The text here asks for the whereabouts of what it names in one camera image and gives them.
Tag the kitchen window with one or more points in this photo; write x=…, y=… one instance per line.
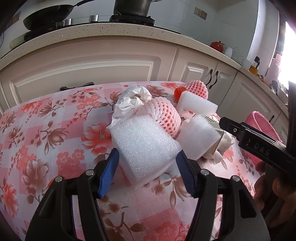
x=290, y=51

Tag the white mug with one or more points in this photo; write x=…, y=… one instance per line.
x=245, y=63

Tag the person's right hand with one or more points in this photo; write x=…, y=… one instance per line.
x=282, y=190

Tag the grey wall socket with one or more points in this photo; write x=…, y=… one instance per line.
x=204, y=14
x=197, y=11

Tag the glass oil bottle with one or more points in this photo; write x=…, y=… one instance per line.
x=254, y=68

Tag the pink bin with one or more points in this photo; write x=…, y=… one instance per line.
x=259, y=122

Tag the thin white foam block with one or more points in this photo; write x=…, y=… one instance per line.
x=196, y=104

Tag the large pink foam fruit net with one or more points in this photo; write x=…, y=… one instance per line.
x=161, y=111

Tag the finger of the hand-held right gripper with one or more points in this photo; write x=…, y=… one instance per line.
x=249, y=128
x=231, y=127

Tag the wide white cabinet front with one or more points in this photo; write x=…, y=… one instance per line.
x=81, y=64

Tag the white bowl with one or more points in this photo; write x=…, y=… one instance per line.
x=278, y=90

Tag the pink water bottle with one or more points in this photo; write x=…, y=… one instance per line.
x=276, y=69

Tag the black wok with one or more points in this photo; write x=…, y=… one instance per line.
x=46, y=16

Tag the white plastic bag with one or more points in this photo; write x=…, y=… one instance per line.
x=129, y=102

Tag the small pink foam fruit net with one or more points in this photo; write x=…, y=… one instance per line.
x=196, y=89

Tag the white ceramic jar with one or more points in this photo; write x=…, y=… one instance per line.
x=229, y=52

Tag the white tissue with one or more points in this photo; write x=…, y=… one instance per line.
x=227, y=141

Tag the white printed paper wrapper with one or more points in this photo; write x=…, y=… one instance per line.
x=211, y=119

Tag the black gas stove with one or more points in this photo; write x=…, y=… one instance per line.
x=131, y=20

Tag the large white foam block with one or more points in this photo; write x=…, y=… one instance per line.
x=143, y=143

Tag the silver stove knob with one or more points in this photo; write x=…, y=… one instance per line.
x=67, y=22
x=93, y=18

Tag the red lidded pot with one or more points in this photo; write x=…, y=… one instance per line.
x=217, y=47

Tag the medium white foam block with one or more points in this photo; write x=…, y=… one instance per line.
x=196, y=136

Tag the white cabinet door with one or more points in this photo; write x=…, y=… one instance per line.
x=281, y=122
x=225, y=81
x=249, y=97
x=192, y=69

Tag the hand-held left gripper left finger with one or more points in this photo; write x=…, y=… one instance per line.
x=108, y=176

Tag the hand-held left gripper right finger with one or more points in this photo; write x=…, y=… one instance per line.
x=187, y=176

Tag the dark stock pot with lid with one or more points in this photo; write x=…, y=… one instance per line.
x=131, y=7

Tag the pink floral tablecloth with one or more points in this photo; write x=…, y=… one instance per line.
x=57, y=139

